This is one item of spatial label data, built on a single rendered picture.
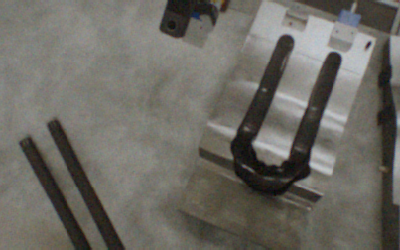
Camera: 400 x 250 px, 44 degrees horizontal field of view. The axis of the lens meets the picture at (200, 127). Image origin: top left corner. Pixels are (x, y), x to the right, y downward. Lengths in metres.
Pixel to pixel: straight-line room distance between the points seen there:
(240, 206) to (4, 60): 0.67
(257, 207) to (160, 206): 0.22
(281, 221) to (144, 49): 0.52
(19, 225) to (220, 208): 1.16
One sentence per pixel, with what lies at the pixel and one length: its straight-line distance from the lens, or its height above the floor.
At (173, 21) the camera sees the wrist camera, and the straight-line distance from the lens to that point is 0.90.
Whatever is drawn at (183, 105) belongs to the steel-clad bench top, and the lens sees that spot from 1.14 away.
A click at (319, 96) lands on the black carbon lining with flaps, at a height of 0.88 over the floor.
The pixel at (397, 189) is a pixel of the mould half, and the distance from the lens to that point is 1.07.
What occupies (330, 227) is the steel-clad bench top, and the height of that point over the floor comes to 0.80.
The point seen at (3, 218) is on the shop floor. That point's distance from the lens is 2.08.
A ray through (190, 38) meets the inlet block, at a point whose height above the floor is 0.94.
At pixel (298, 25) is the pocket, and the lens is 1.15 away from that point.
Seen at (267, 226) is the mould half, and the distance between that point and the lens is 1.03.
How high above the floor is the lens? 1.88
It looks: 75 degrees down
